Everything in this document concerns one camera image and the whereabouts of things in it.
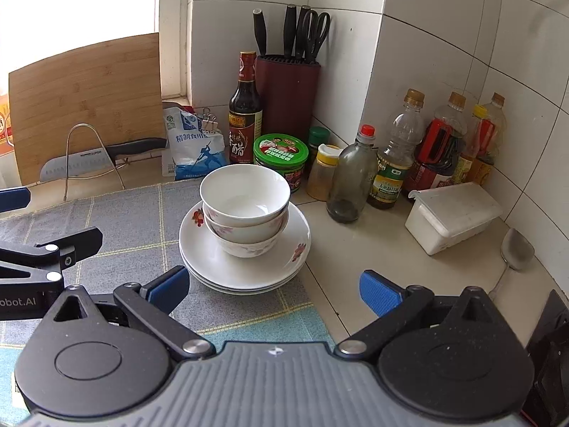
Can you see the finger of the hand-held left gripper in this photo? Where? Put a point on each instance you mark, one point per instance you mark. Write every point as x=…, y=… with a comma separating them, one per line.
x=13, y=199
x=80, y=242

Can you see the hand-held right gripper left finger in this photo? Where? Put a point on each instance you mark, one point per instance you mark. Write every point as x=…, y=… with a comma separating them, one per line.
x=169, y=287

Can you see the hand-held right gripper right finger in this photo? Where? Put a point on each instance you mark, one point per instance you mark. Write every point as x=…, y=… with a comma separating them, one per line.
x=378, y=289

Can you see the white plate with fruit print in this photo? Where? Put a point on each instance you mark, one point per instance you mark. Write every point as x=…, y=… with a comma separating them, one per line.
x=249, y=285
x=209, y=253
x=249, y=292

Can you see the white bowl with pink flowers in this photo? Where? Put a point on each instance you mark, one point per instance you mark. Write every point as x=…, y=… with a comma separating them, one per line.
x=244, y=249
x=244, y=191
x=240, y=233

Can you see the grey checkered dish mat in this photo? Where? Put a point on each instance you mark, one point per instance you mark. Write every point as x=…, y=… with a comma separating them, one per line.
x=124, y=218

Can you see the orange cooking wine jug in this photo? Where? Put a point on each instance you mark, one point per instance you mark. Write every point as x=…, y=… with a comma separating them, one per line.
x=4, y=129

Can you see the white plastic container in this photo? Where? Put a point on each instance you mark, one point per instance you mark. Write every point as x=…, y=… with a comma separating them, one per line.
x=449, y=213

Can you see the green label oil bottle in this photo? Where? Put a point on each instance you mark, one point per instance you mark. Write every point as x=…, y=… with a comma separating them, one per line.
x=391, y=178

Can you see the red cap glass bottle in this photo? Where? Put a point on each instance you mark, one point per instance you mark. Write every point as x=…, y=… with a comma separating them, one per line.
x=351, y=173

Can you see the yellow cap spice jar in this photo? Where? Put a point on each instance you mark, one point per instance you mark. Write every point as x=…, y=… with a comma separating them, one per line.
x=320, y=178

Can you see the bamboo cutting board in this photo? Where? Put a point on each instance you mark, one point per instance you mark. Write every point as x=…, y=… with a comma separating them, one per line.
x=89, y=89

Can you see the white and blue salt bag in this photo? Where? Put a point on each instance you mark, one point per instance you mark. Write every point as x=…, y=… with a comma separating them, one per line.
x=195, y=151

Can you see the metal spoon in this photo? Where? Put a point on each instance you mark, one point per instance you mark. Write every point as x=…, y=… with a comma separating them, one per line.
x=518, y=249

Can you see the red label dark sauce bottle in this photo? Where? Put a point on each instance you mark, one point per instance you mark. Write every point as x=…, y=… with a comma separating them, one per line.
x=433, y=151

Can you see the yellow cap sauce bottle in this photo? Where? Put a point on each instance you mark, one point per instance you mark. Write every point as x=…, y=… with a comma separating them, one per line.
x=466, y=160

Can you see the green cap spice jar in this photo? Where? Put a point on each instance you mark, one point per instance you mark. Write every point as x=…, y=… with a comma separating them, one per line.
x=318, y=135

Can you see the green lid sauce jar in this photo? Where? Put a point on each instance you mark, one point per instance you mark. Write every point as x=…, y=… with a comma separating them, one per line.
x=280, y=149

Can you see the black appliance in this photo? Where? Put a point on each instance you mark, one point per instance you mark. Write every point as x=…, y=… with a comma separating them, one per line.
x=551, y=342

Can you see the dark vinegar bottle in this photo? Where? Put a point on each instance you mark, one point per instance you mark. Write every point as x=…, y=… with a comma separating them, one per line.
x=244, y=115

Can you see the clear bottle with red label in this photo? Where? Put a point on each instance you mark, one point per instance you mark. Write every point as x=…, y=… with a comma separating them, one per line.
x=491, y=129

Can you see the window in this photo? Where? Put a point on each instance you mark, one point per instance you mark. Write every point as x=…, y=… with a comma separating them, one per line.
x=66, y=0

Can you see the dark red knife block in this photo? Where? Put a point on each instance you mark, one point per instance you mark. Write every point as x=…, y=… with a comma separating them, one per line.
x=289, y=98

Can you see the black kitchen scissors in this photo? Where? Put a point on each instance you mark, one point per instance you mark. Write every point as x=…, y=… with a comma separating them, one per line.
x=316, y=38

